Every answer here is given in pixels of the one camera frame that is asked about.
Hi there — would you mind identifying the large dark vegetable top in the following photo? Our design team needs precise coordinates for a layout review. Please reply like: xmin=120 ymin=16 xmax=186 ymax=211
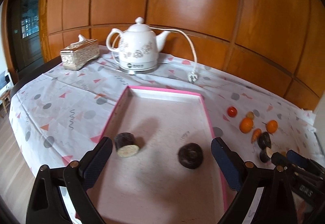
xmin=257 ymin=132 xmax=272 ymax=150

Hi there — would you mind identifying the orange mandarin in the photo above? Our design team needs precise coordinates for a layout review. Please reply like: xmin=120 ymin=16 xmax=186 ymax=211
xmin=265 ymin=120 xmax=278 ymax=134
xmin=239 ymin=117 xmax=254 ymax=134

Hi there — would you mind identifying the dark round vegetable end piece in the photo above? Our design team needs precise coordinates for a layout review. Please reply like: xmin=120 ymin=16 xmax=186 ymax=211
xmin=177 ymin=143 xmax=204 ymax=170

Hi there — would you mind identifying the dark cylinder vegetable piece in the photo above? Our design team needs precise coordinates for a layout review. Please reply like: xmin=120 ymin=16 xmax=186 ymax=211
xmin=114 ymin=132 xmax=139 ymax=157

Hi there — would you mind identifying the dark cut vegetable stump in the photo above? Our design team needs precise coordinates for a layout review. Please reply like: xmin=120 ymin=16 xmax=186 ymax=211
xmin=259 ymin=147 xmax=273 ymax=163

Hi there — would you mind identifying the orange carrot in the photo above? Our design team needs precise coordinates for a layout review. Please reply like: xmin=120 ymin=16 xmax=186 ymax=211
xmin=251 ymin=128 xmax=262 ymax=143

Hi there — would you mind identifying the small brown longan fruit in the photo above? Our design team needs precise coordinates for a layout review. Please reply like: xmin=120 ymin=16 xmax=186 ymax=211
xmin=246 ymin=111 xmax=255 ymax=120

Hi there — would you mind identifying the red cherry tomato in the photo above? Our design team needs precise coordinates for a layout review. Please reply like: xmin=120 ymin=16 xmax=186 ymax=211
xmin=227 ymin=106 xmax=237 ymax=118

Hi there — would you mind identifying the white patterned tablecloth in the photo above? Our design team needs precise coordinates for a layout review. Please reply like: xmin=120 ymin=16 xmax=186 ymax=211
xmin=9 ymin=50 xmax=324 ymax=173

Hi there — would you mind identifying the small wooden stool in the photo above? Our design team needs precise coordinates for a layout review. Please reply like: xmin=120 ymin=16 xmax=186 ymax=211
xmin=0 ymin=90 xmax=11 ymax=114

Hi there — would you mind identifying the pink shallow tray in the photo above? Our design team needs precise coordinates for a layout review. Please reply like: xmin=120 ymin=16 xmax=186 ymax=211
xmin=88 ymin=86 xmax=224 ymax=223

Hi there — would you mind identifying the ornate silver tissue box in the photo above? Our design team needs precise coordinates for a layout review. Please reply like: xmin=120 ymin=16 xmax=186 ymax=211
xmin=60 ymin=34 xmax=100 ymax=70

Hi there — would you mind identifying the white ceramic electric kettle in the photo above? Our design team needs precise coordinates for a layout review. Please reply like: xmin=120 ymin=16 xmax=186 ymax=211
xmin=106 ymin=17 xmax=169 ymax=73

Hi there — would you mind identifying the white kettle power cord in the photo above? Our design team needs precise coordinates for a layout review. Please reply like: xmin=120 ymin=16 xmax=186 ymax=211
xmin=111 ymin=26 xmax=199 ymax=84

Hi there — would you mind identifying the wooden wall cabinet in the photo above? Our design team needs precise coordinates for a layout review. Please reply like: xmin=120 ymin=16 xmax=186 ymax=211
xmin=40 ymin=0 xmax=324 ymax=110

